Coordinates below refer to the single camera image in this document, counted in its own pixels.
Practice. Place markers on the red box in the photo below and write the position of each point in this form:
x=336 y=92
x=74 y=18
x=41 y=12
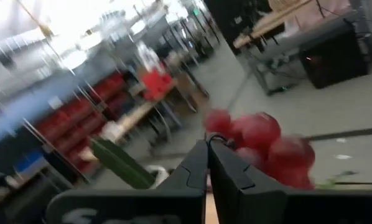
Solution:
x=156 y=84

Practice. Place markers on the white paper scrap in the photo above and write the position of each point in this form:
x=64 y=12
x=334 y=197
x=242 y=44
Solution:
x=341 y=140
x=343 y=156

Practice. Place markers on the white hexagonal planter pot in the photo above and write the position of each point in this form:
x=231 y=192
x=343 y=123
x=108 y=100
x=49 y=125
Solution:
x=159 y=172

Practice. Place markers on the black speaker box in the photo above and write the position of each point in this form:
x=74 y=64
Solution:
x=335 y=59

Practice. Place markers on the green artificial cactus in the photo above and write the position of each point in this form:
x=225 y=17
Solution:
x=120 y=163

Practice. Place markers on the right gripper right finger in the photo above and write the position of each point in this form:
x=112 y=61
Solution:
x=251 y=196

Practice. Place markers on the red storage bin shelf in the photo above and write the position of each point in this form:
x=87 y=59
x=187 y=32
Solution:
x=80 y=124

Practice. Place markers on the purple grape bunch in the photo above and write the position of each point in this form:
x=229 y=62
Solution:
x=267 y=140

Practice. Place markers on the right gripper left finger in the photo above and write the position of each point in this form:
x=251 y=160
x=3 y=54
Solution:
x=179 y=186

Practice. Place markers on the wooden background workbench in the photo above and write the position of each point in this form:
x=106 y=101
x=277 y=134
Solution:
x=267 y=25

